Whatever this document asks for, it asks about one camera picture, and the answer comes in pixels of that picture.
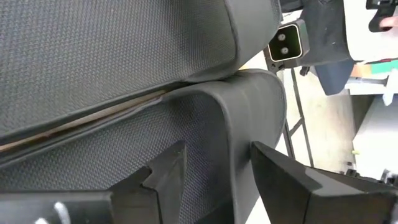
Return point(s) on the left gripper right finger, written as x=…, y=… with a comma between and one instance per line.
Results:
x=295, y=193

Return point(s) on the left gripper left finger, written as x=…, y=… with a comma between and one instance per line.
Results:
x=161, y=193

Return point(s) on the black slide sandal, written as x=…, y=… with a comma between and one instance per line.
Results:
x=202, y=124
x=93, y=46

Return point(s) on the small black stereo camera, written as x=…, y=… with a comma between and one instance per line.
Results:
x=284, y=43

